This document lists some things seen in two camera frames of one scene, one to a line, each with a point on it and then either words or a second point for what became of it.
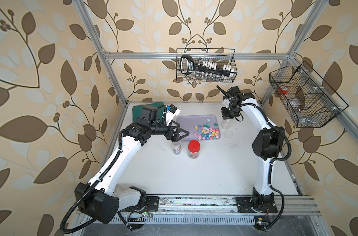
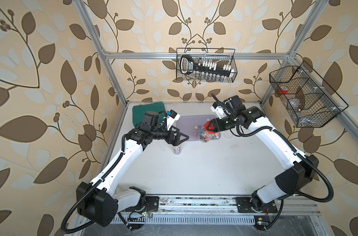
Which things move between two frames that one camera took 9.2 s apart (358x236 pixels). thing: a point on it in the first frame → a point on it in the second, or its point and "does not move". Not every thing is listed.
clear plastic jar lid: x=227 y=134 does not move
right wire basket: x=310 y=102 does not move
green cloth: x=137 y=110 does not move
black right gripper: x=225 y=116 → x=217 y=126
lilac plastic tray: x=200 y=127 does not move
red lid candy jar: x=193 y=148 → x=205 y=135
